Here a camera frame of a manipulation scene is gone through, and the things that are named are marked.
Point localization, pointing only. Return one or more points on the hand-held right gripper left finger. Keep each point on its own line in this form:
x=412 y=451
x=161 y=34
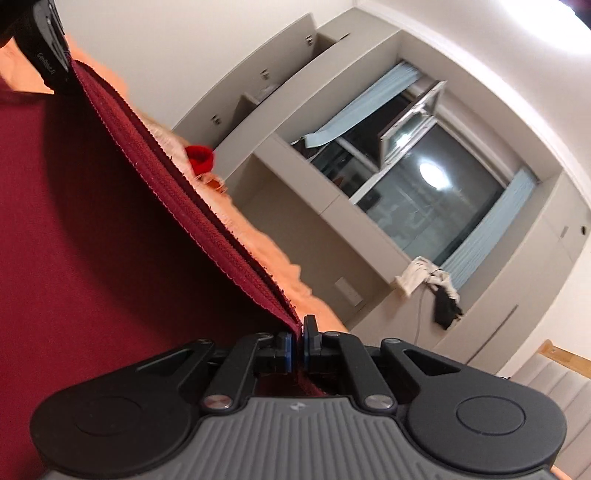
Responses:
x=287 y=353

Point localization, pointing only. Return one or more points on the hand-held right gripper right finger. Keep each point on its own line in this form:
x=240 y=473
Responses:
x=305 y=344

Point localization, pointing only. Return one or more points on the dark red sweater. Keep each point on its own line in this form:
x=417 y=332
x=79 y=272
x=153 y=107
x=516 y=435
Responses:
x=92 y=207

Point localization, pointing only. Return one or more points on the orange duvet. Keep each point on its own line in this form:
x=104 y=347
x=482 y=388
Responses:
x=258 y=240

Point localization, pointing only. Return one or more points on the white garment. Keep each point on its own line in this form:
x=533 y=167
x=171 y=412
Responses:
x=411 y=274

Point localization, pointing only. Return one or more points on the grey built-in wardrobe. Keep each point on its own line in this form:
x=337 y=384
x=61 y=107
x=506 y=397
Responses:
x=323 y=203

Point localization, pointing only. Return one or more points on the black garment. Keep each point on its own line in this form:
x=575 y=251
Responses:
x=445 y=307

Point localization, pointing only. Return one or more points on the pink fuzzy cloth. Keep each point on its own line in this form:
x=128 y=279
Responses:
x=168 y=141

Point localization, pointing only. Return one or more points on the large window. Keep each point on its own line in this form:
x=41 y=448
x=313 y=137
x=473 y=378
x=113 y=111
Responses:
x=438 y=203

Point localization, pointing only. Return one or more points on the red knit hat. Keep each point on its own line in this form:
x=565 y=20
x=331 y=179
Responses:
x=202 y=159

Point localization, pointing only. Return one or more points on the grey wardrobe door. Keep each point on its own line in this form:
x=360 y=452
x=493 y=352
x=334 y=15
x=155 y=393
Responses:
x=240 y=78

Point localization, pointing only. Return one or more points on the light blue curtain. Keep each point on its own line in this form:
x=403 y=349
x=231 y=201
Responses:
x=489 y=230
x=360 y=106

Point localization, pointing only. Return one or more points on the open window sash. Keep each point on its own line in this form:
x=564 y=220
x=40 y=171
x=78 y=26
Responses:
x=411 y=129

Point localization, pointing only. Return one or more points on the grey padded wooden headboard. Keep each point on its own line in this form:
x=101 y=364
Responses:
x=563 y=374

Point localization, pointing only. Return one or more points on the white wall socket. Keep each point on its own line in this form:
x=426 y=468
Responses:
x=347 y=290

